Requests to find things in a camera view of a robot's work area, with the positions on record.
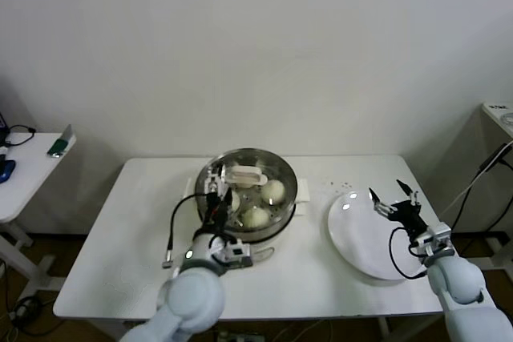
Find green and silver object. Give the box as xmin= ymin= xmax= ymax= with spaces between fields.
xmin=46 ymin=122 xmax=77 ymax=158

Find blue object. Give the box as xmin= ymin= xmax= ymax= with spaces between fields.
xmin=0 ymin=159 xmax=18 ymax=183

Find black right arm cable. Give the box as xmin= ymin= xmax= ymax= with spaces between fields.
xmin=390 ymin=226 xmax=428 ymax=281

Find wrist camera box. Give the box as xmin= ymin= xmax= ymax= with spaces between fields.
xmin=410 ymin=221 xmax=456 ymax=265
xmin=218 ymin=237 xmax=254 ymax=269

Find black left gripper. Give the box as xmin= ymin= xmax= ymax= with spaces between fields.
xmin=202 ymin=165 xmax=236 ymax=237

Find brown crumbs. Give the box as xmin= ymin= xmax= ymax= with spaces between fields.
xmin=325 ymin=179 xmax=353 ymax=193

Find white electric cooker base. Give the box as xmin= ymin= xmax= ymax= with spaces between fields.
xmin=224 ymin=205 xmax=298 ymax=265

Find black cable on side table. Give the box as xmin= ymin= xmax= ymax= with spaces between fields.
xmin=4 ymin=123 xmax=38 ymax=147

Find white round plate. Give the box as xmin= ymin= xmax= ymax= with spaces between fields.
xmin=327 ymin=191 xmax=429 ymax=281

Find white cabinet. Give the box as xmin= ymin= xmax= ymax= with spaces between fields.
xmin=468 ymin=102 xmax=513 ymax=235

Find power strip on floor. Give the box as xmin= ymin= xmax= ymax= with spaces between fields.
xmin=219 ymin=329 xmax=265 ymax=342

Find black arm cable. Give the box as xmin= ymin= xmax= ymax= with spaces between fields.
xmin=161 ymin=191 xmax=212 ymax=270
xmin=390 ymin=226 xmax=428 ymax=281

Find black floor cable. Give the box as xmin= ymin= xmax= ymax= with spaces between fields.
xmin=10 ymin=293 xmax=65 ymax=335

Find glass pot lid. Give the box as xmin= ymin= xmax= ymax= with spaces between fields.
xmin=195 ymin=147 xmax=300 ymax=223

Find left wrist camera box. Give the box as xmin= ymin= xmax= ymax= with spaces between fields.
xmin=218 ymin=237 xmax=254 ymax=269

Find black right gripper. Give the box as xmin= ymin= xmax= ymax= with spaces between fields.
xmin=368 ymin=179 xmax=430 ymax=239

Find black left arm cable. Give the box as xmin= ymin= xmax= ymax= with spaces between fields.
xmin=161 ymin=191 xmax=212 ymax=270

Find dark device with blue screen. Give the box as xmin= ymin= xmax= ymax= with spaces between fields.
xmin=0 ymin=107 xmax=11 ymax=147

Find black hanging cable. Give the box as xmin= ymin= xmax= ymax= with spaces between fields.
xmin=447 ymin=167 xmax=486 ymax=235

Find steel steamer basket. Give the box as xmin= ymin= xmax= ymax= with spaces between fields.
xmin=195 ymin=147 xmax=300 ymax=241

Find white side table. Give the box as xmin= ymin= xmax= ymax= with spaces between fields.
xmin=0 ymin=130 xmax=79 ymax=291

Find white floor stand frame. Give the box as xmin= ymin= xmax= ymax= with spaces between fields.
xmin=448 ymin=231 xmax=513 ymax=273

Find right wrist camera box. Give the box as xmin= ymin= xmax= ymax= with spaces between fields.
xmin=410 ymin=221 xmax=456 ymax=265

